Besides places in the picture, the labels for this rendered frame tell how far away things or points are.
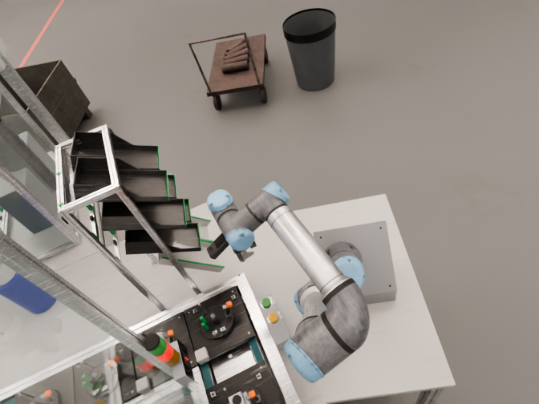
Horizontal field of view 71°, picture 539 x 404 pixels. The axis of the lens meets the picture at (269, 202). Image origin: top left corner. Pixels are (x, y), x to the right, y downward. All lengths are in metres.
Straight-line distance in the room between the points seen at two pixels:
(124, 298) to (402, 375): 1.28
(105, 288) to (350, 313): 1.43
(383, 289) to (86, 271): 1.49
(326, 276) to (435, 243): 1.98
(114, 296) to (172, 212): 0.72
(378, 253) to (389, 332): 0.31
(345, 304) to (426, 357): 0.74
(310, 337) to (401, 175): 2.43
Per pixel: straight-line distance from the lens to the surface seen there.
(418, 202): 3.08
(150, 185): 1.36
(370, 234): 1.53
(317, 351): 0.95
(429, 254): 2.83
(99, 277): 2.16
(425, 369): 1.62
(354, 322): 0.93
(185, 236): 1.58
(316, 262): 0.97
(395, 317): 1.67
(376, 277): 1.58
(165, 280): 1.95
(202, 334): 1.63
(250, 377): 1.52
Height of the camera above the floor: 2.40
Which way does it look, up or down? 50 degrees down
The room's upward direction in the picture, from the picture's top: 18 degrees counter-clockwise
